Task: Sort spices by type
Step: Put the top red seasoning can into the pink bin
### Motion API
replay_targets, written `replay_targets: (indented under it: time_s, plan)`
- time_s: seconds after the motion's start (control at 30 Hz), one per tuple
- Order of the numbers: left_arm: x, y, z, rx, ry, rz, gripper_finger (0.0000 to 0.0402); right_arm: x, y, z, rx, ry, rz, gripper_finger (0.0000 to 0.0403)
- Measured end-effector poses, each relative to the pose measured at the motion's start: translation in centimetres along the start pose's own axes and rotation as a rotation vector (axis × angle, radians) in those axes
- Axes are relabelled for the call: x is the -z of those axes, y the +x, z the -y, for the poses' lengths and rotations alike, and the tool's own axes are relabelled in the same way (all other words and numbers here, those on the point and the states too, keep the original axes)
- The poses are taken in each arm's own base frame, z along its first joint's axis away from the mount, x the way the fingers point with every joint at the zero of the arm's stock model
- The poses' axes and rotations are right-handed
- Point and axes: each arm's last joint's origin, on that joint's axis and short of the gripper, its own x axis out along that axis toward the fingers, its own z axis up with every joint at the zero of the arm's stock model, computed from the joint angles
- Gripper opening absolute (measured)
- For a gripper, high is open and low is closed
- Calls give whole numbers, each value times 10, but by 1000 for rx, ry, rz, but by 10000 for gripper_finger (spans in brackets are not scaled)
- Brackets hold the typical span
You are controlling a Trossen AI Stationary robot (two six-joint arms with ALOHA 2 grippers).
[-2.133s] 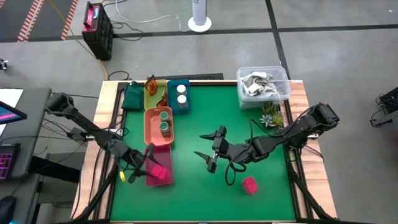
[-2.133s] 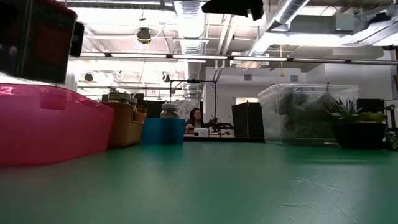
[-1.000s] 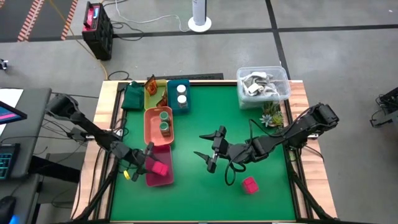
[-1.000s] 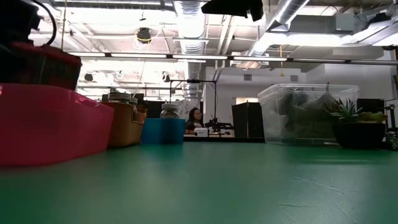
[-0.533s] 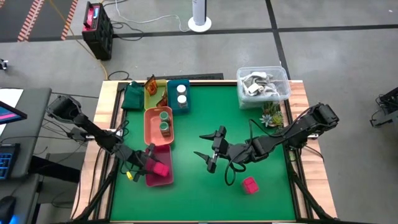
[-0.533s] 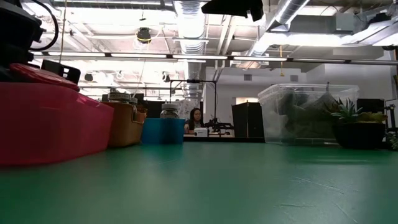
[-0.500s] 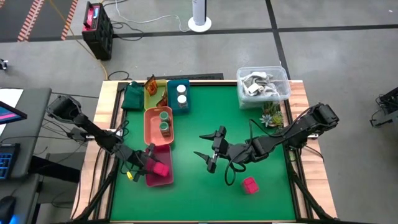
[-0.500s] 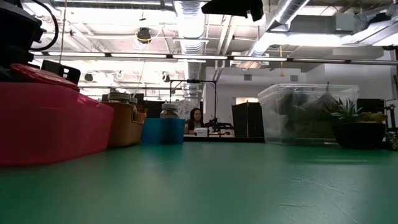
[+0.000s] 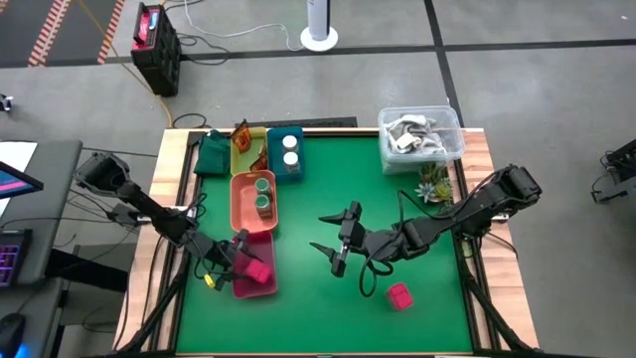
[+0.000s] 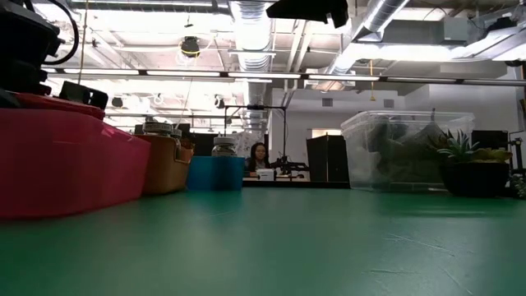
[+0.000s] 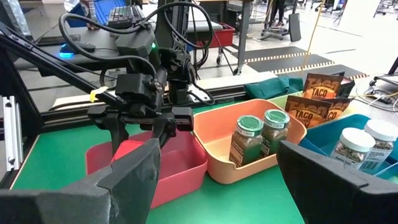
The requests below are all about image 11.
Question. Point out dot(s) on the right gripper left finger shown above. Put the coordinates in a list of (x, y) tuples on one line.
[(93, 202)]

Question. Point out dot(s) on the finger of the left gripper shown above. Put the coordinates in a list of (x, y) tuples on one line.
[(182, 119), (116, 127)]

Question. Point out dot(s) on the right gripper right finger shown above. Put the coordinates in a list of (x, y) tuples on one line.
[(335, 199)]

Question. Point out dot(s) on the white-lid spice jar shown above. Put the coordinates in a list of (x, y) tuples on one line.
[(381, 137), (353, 146)]

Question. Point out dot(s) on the green-lid spice jar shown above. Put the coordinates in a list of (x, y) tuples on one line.
[(247, 140), (275, 127)]

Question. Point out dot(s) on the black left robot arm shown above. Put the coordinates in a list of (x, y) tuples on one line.
[(140, 43)]

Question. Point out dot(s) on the orange plastic bin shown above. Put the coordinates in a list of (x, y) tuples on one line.
[(214, 130)]

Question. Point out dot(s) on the yellow tape tag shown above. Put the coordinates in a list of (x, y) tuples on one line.
[(98, 93)]

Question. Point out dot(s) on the pink plastic bin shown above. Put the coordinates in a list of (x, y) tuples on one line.
[(183, 168)]

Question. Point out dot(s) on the blue plastic bin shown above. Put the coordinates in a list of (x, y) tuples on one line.
[(320, 137)]

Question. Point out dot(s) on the grey desk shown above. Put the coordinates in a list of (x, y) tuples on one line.
[(102, 39)]

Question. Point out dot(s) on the black computer mouse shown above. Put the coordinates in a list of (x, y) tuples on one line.
[(85, 46)]

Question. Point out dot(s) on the red storage crate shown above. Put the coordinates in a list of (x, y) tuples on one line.
[(222, 37)]

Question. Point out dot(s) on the dark green folded cloth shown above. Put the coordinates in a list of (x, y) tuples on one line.
[(270, 87)]

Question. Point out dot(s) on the backlit keyboard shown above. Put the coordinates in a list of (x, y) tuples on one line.
[(124, 15)]

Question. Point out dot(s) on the green table mat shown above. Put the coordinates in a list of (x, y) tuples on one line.
[(233, 202)]

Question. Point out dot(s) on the yellow-green plastic bin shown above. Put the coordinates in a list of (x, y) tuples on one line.
[(281, 101)]

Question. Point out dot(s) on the clear plastic bottle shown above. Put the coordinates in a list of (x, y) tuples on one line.
[(93, 15)]

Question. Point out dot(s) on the silver aluminium extrusion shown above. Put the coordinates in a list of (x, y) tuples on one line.
[(11, 133)]

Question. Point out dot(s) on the grey table leg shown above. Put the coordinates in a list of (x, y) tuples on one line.
[(244, 31)]

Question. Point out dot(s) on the black mat striped edge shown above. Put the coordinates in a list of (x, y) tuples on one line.
[(289, 63), (273, 53)]

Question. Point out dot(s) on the person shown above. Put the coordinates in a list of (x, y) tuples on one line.
[(276, 12)]

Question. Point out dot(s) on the black rolling stand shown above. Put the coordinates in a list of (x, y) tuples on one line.
[(293, 28)]

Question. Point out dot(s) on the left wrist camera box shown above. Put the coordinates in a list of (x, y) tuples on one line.
[(135, 84)]

